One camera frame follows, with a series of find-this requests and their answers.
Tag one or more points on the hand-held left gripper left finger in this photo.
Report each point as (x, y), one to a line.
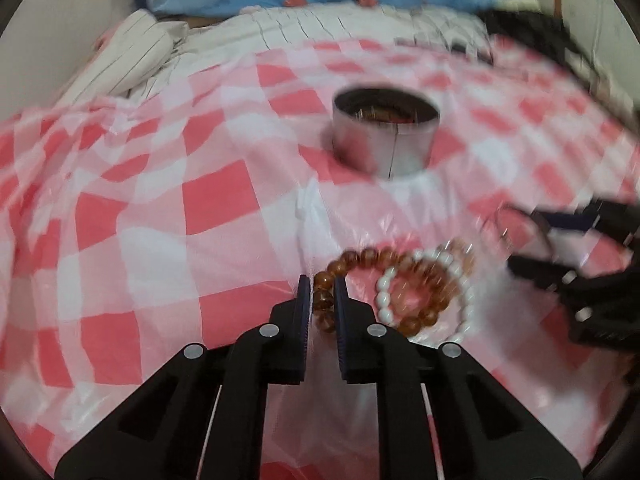
(301, 320)

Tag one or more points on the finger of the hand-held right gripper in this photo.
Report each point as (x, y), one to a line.
(542, 272)
(565, 221)

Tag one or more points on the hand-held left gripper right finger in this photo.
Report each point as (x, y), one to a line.
(342, 320)

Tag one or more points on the silver bangle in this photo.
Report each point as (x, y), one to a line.
(501, 235)

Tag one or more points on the silver round tin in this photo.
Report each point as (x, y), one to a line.
(380, 150)

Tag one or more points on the red white checkered plastic sheet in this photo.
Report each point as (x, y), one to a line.
(150, 220)

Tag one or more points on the black garment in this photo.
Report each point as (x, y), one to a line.
(540, 30)

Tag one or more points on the white striped bedsheet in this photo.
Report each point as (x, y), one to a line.
(325, 25)

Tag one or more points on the white striped pillow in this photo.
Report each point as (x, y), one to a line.
(125, 55)

